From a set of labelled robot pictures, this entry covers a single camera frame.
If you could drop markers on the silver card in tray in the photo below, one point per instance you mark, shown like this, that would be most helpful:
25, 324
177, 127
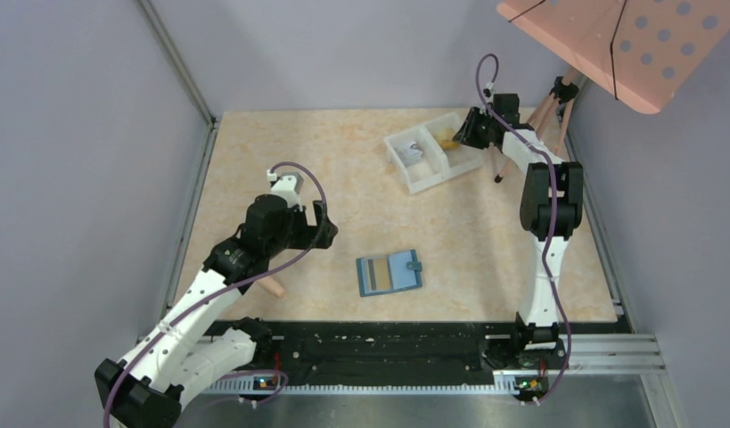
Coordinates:
410, 153

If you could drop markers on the grey slotted cable duct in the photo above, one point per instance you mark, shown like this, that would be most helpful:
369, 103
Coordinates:
505, 384

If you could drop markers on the pink perforated board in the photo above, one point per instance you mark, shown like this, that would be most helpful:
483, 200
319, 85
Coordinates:
640, 51

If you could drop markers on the pink tripod stand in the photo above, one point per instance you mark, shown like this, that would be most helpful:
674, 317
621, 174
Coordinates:
562, 93

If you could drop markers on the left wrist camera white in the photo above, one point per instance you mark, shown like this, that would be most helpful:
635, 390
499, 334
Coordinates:
286, 186

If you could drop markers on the teal card holder wallet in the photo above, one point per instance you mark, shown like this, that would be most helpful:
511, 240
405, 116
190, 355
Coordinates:
405, 270

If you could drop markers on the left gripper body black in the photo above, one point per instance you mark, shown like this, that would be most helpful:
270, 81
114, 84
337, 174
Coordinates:
316, 223

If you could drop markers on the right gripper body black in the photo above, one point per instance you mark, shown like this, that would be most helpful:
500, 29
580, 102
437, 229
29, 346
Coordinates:
476, 127

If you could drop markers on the beige wooden peg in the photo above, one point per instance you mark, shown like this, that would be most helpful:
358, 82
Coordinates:
272, 286

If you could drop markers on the white two-compartment tray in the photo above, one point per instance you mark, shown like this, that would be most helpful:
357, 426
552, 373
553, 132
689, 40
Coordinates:
437, 166

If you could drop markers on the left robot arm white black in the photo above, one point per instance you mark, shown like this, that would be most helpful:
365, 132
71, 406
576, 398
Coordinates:
153, 383

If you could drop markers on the aluminium frame post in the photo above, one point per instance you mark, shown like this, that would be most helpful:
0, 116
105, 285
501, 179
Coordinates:
175, 60

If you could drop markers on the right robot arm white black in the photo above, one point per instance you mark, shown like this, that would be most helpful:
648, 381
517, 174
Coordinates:
551, 209

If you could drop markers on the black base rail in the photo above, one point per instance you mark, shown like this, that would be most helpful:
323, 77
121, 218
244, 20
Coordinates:
401, 354

